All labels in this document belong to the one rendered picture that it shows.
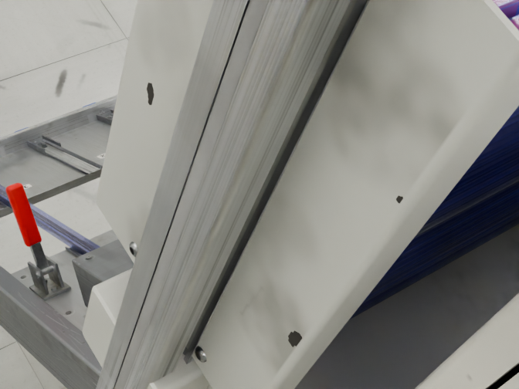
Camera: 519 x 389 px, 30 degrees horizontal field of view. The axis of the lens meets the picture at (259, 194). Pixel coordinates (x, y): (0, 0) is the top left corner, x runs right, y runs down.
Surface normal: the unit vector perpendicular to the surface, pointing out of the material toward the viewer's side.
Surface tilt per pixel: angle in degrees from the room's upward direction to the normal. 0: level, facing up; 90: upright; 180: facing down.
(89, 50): 0
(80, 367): 90
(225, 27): 90
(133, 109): 90
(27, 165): 43
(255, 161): 90
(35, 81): 0
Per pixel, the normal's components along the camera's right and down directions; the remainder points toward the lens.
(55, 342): -0.80, 0.37
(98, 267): -0.19, -0.90
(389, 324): 0.25, -0.51
